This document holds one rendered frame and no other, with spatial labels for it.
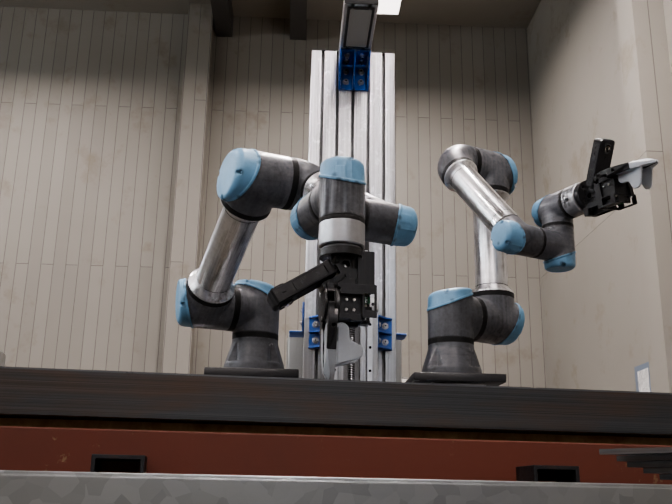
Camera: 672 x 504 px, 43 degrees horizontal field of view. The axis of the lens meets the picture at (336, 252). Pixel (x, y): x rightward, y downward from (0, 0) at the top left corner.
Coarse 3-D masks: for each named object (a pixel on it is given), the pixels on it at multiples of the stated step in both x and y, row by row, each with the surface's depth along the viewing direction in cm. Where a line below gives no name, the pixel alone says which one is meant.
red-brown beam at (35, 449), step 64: (0, 448) 84; (64, 448) 85; (128, 448) 86; (192, 448) 87; (256, 448) 88; (320, 448) 90; (384, 448) 91; (448, 448) 92; (512, 448) 93; (576, 448) 94
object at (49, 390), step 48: (0, 384) 86; (48, 384) 87; (96, 384) 88; (144, 384) 88; (192, 384) 89; (240, 384) 90; (288, 384) 91; (336, 384) 92; (384, 384) 93; (432, 384) 94; (528, 432) 97; (576, 432) 96; (624, 432) 96
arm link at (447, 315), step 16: (464, 288) 214; (432, 304) 214; (448, 304) 212; (464, 304) 212; (480, 304) 216; (432, 320) 213; (448, 320) 210; (464, 320) 211; (480, 320) 214; (432, 336) 212; (464, 336) 210; (480, 336) 216
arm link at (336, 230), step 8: (320, 224) 135; (328, 224) 133; (336, 224) 133; (344, 224) 133; (352, 224) 133; (360, 224) 134; (320, 232) 134; (328, 232) 133; (336, 232) 132; (344, 232) 132; (352, 232) 133; (360, 232) 134; (320, 240) 134; (328, 240) 132; (336, 240) 132; (344, 240) 132; (352, 240) 132; (360, 240) 133; (320, 248) 135
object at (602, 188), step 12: (600, 180) 190; (612, 180) 188; (576, 192) 197; (588, 192) 196; (600, 192) 190; (612, 192) 187; (624, 192) 189; (588, 204) 196; (600, 204) 190; (612, 204) 189; (588, 216) 197
